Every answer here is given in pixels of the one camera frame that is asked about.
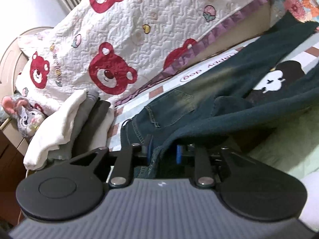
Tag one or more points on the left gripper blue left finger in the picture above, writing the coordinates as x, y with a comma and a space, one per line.
149, 150

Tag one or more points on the white quilt with red bears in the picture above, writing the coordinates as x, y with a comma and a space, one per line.
117, 46

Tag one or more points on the grey bunny plush toy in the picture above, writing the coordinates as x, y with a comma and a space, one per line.
28, 118

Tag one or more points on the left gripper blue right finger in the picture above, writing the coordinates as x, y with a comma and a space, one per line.
178, 154

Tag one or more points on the brown wooden drawer cabinet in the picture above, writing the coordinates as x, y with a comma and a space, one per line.
13, 149

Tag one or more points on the dark grey folded garment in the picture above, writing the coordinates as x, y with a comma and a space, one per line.
80, 144

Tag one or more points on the dark denim jeans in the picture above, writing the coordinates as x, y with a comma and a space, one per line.
216, 104

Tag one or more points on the cream folded garment bottom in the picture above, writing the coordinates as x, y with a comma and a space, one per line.
100, 134

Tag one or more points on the light green bed sheet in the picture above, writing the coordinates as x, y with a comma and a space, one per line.
293, 148

